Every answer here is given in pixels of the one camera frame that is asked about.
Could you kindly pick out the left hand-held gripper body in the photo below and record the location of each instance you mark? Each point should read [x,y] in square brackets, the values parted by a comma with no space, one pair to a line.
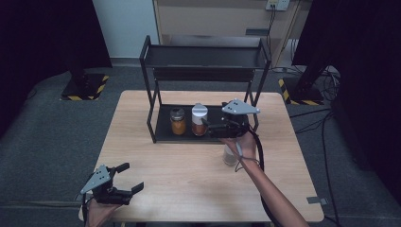
[105,189]

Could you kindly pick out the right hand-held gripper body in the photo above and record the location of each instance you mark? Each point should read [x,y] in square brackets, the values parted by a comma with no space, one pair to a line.
[236,124]

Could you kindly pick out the red spice jar white lid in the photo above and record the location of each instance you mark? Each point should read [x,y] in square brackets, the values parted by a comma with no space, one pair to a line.
[198,116]

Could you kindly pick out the orange spice jar silver lid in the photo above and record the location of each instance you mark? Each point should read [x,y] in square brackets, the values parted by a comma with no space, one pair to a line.
[178,123]

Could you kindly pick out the black metal two-tier rack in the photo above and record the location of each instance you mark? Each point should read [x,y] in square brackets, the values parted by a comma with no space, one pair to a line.
[201,60]

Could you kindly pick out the person's right hand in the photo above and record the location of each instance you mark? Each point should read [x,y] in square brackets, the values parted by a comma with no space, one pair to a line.
[244,148]

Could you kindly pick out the person's left hand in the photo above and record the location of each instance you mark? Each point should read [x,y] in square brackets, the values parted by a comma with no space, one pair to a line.
[99,214]

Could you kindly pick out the black stand base hazard stripes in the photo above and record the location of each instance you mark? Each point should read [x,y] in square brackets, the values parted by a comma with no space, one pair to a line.
[83,90]
[299,94]

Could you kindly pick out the beige cabinet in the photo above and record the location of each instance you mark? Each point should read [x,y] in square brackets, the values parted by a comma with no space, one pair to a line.
[214,19]

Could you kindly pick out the grey tape strip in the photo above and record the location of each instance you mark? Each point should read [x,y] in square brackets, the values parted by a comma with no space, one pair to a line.
[316,200]

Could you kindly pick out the dark curtain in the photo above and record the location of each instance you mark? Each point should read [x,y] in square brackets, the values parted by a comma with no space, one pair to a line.
[369,78]
[38,47]

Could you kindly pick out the white wall socket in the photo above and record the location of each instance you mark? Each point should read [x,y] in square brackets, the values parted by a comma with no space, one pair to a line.
[277,4]

